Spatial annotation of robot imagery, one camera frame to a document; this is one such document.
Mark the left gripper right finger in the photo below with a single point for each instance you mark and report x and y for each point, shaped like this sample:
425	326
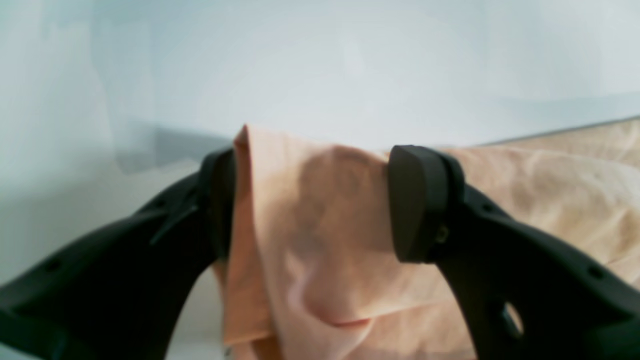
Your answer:
524	294

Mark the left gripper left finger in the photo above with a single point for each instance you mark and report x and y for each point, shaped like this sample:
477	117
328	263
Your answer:
117	292

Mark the peach pink T-shirt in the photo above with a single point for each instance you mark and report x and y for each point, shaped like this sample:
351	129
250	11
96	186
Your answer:
312	273

